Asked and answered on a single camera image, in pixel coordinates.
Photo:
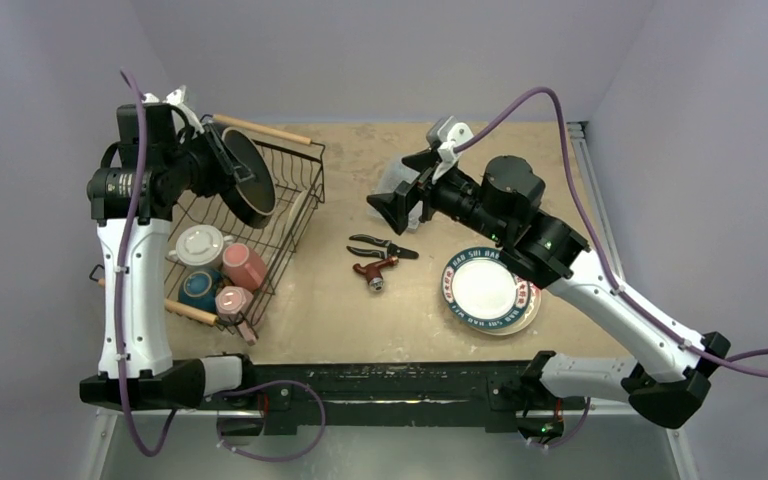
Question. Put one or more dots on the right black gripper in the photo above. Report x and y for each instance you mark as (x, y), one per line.
(414, 202)

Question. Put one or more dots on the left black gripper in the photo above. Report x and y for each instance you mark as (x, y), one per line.
(228, 169)

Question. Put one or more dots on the pink ceramic mug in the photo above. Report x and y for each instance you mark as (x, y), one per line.
(244, 267)

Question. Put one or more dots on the pink faceted ceramic cup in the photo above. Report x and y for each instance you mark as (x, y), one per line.
(231, 304)

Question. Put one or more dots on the small cream saucer plate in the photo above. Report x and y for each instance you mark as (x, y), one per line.
(295, 210)

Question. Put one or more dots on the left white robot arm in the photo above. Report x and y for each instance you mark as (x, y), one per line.
(136, 369)

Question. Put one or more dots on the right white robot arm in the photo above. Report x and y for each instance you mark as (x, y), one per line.
(667, 377)

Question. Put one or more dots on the clear plastic screw box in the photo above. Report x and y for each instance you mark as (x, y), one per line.
(397, 178)

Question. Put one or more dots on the red brown faucet tap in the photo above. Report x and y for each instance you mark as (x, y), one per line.
(372, 272)

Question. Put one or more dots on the blue ceramic cup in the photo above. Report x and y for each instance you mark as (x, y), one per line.
(200, 288)

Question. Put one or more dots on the green rimmed plate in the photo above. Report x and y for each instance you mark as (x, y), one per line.
(478, 290)

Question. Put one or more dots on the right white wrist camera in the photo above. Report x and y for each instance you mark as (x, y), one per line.
(444, 137)

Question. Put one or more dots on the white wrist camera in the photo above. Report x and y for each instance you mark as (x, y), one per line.
(444, 137)
(185, 118)

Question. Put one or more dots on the black handled pliers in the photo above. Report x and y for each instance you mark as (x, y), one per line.
(379, 248)

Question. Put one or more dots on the black wire dish rack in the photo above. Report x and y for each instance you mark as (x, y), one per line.
(278, 218)

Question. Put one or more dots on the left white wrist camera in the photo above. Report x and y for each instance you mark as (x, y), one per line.
(185, 118)

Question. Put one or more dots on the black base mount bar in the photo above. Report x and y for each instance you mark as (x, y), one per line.
(496, 396)

